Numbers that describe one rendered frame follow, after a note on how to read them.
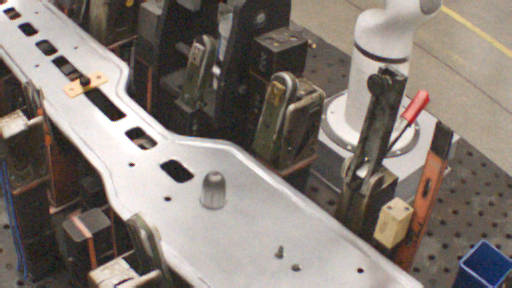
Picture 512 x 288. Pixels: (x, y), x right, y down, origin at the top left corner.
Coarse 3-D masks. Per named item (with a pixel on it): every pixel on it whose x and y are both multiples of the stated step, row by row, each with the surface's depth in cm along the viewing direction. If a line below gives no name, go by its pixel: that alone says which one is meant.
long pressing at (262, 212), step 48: (0, 48) 131; (96, 48) 131; (48, 96) 119; (96, 144) 110; (192, 144) 112; (144, 192) 103; (192, 192) 104; (240, 192) 105; (288, 192) 106; (192, 240) 97; (240, 240) 98; (288, 240) 99; (336, 240) 100
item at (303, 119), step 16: (304, 80) 115; (304, 96) 112; (320, 96) 113; (288, 112) 110; (304, 112) 112; (320, 112) 115; (288, 128) 112; (304, 128) 114; (320, 128) 118; (288, 144) 114; (304, 144) 116; (272, 160) 116; (288, 160) 116; (304, 160) 119; (288, 176) 119; (304, 176) 122; (304, 192) 125
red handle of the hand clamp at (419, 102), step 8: (416, 96) 102; (424, 96) 102; (416, 104) 102; (424, 104) 102; (408, 112) 101; (416, 112) 102; (400, 120) 102; (408, 120) 101; (400, 128) 101; (392, 136) 101; (400, 136) 102; (392, 144) 101; (368, 160) 101; (360, 168) 101; (360, 176) 100
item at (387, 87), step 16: (368, 80) 92; (384, 80) 90; (400, 80) 91; (384, 96) 95; (400, 96) 93; (368, 112) 96; (384, 112) 96; (368, 128) 98; (384, 128) 95; (368, 144) 99; (384, 144) 97; (352, 160) 100; (352, 176) 101; (368, 176) 99
